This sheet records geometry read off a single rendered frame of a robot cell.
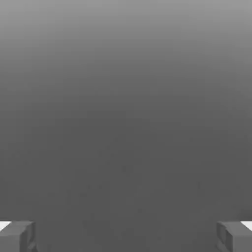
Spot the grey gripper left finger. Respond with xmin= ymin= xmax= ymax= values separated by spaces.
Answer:
xmin=0 ymin=220 xmax=37 ymax=252

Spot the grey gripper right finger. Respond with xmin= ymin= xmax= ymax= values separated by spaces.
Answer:
xmin=216 ymin=220 xmax=252 ymax=252

